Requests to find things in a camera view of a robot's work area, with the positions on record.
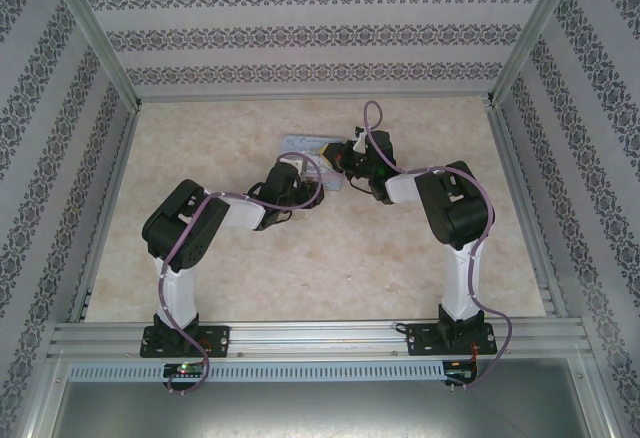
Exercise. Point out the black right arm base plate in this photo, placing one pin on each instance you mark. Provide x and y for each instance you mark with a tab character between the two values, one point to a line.
422	340

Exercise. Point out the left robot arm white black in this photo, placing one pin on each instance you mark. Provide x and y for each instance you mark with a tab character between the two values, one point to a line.
177	288

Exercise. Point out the controller circuit board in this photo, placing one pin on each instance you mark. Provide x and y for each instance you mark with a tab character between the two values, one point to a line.
185	370
461	369

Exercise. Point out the blue cartoon print box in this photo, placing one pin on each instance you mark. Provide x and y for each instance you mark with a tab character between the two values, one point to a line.
307	145

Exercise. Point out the left controller circuit board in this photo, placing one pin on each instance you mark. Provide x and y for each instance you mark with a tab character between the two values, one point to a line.
185	370

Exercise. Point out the aluminium frame post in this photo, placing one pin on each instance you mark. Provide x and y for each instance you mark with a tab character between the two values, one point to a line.
95	33
535	33

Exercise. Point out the aluminium mounting rail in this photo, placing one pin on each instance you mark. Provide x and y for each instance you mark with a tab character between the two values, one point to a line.
315	338

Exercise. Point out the grey sheet metal panel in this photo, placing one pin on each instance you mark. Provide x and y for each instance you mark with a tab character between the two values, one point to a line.
320	410

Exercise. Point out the aluminium side rail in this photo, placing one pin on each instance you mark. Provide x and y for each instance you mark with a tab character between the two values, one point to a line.
107	208
525	208

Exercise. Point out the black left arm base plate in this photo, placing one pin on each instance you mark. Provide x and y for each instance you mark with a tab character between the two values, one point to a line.
215	340

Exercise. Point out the right controller circuit board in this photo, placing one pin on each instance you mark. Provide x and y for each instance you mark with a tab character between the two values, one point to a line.
461	369

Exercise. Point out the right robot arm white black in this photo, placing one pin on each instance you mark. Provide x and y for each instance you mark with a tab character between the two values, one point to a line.
460	278

